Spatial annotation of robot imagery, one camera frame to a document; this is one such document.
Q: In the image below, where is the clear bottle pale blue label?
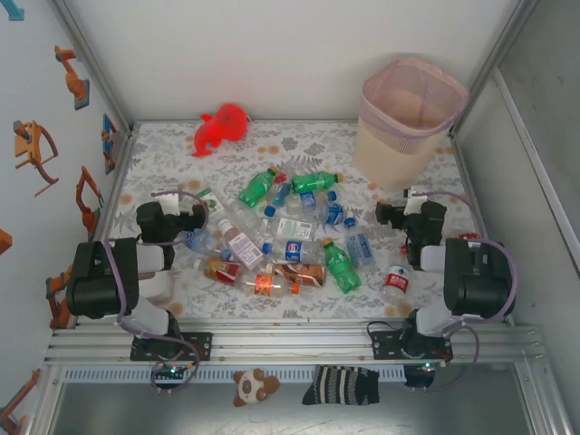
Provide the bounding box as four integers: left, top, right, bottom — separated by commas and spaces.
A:
180, 227, 223, 255

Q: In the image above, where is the tall clear bottle blue label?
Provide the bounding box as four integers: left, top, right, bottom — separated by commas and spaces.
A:
343, 217, 376, 268

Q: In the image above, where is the clear crushed plastic bottle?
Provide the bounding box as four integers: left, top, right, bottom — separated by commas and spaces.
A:
224, 198, 277, 241

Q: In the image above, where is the clear bottle large blue label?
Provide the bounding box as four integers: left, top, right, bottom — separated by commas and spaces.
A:
316, 201, 349, 227

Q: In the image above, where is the clear bottle purple label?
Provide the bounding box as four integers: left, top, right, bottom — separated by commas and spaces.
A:
216, 218, 266, 268

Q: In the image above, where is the bottle with gold red label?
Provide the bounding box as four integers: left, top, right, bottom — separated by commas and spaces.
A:
193, 256, 244, 287

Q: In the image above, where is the green plastic bottle yellow cap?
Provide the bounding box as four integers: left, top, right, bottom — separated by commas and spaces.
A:
321, 237, 363, 295
291, 170, 345, 195
238, 165, 280, 204

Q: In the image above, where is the clear water bottle red label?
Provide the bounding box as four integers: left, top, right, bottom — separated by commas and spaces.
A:
379, 264, 414, 305

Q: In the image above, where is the blue translucent plastic bottle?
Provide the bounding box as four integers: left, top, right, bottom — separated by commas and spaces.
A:
264, 179, 294, 217

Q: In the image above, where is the clear Pepsi bottle blue cap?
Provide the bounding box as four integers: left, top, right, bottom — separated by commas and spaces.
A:
261, 237, 325, 265

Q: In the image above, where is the bottle with brown label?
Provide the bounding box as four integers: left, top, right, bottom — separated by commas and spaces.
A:
264, 261, 328, 287

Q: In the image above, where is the beige plastic waste bin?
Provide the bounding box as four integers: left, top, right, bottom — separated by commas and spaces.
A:
353, 57, 469, 193

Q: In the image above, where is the white plastic box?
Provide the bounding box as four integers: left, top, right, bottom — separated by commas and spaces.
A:
135, 270, 177, 314

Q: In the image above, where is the floral tablecloth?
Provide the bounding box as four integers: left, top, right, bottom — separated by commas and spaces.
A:
97, 120, 505, 321

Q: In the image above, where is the red plush toy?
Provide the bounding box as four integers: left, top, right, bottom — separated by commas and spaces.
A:
190, 102, 252, 159

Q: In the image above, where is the small controller board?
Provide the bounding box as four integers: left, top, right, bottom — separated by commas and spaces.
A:
153, 362, 190, 380
402, 362, 439, 390

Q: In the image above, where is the brown white panda plush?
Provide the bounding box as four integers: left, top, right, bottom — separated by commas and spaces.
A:
231, 367, 282, 408

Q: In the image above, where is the black white striped sock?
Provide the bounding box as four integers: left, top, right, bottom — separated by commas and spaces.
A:
301, 364, 382, 407

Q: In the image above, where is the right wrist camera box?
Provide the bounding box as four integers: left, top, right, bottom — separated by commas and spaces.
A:
402, 186, 430, 215

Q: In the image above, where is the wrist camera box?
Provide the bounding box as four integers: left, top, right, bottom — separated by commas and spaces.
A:
152, 189, 181, 214
402, 186, 430, 215

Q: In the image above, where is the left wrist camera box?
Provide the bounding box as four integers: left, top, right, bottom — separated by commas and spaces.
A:
152, 189, 181, 214

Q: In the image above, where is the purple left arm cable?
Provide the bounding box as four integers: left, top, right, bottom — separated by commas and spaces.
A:
102, 188, 210, 396

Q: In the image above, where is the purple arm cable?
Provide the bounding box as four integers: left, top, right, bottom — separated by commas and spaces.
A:
402, 188, 518, 394
102, 188, 210, 396

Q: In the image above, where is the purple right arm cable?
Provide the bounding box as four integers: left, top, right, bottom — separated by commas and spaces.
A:
402, 188, 518, 394

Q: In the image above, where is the blue orange wall sticker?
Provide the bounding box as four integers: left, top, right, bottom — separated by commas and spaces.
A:
101, 112, 121, 176

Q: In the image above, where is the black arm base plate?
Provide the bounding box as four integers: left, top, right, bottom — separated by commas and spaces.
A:
130, 332, 214, 363
370, 329, 454, 363

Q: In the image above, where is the orange black claw wall sticker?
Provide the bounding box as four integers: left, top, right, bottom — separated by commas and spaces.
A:
12, 119, 61, 198

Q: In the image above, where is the white slotted cable duct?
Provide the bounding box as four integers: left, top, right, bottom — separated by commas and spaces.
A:
61, 364, 408, 385

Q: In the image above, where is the aluminium frame rail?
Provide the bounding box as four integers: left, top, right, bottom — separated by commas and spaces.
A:
43, 318, 547, 366

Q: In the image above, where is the aluminium frame post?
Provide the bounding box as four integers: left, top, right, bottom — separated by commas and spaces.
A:
448, 0, 541, 140
49, 0, 137, 137

